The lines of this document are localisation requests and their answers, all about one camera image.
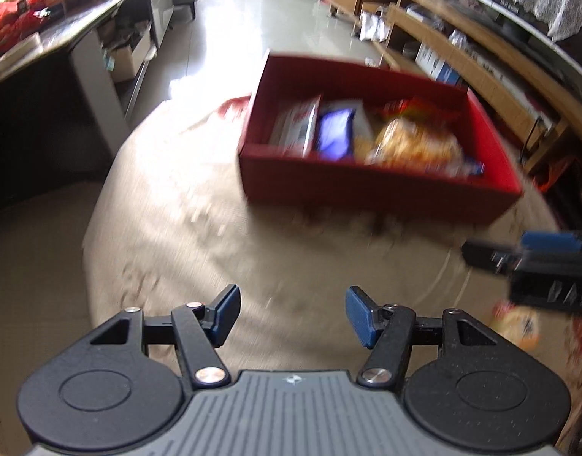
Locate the pile of red packets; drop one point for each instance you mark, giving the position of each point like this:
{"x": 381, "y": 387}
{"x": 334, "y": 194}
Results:
{"x": 10, "y": 23}

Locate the white plastic bag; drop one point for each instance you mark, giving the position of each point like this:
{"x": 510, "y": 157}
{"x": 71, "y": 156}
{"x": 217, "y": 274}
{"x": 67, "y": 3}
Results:
{"x": 374, "y": 23}

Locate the white wafer packet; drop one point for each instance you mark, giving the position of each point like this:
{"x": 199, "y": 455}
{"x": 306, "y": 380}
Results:
{"x": 295, "y": 126}

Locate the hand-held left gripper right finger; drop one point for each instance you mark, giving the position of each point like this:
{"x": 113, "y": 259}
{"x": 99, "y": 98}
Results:
{"x": 359, "y": 316}

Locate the red cardboard box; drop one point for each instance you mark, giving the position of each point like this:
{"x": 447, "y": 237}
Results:
{"x": 367, "y": 185}

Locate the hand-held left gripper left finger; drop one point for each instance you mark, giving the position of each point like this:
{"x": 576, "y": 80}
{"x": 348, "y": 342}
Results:
{"x": 226, "y": 316}

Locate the red snack packet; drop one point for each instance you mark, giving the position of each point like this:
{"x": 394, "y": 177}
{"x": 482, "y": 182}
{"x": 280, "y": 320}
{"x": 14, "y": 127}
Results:
{"x": 234, "y": 107}

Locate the blue white snack packet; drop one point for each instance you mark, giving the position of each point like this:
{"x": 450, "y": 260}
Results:
{"x": 472, "y": 168}

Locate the brown cardboard box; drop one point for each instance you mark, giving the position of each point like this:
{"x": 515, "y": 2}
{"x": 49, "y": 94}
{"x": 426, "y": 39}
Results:
{"x": 129, "y": 59}

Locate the orange snack bag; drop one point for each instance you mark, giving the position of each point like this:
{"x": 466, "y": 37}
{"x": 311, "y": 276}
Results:
{"x": 514, "y": 325}

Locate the orange plastic bag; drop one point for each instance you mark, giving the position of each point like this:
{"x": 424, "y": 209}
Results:
{"x": 554, "y": 175}

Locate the wooden media cabinet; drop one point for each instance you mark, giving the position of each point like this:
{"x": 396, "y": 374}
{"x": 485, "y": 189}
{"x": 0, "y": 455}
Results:
{"x": 485, "y": 71}

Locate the yellow snack bag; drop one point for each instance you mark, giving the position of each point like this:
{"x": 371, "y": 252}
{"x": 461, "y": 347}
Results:
{"x": 414, "y": 145}

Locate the dark desk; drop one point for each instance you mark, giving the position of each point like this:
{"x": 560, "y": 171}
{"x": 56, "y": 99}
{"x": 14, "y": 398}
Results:
{"x": 58, "y": 28}

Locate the silver media player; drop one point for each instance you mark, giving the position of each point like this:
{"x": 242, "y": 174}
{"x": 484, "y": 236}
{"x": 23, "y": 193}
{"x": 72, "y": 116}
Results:
{"x": 504, "y": 80}

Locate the floral beige tablecloth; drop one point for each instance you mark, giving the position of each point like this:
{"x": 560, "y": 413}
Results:
{"x": 200, "y": 228}

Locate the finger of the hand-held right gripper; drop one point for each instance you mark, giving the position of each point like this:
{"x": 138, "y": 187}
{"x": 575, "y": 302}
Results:
{"x": 485, "y": 255}
{"x": 552, "y": 241}

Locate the blue white carton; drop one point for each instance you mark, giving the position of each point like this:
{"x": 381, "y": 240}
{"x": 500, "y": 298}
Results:
{"x": 438, "y": 61}

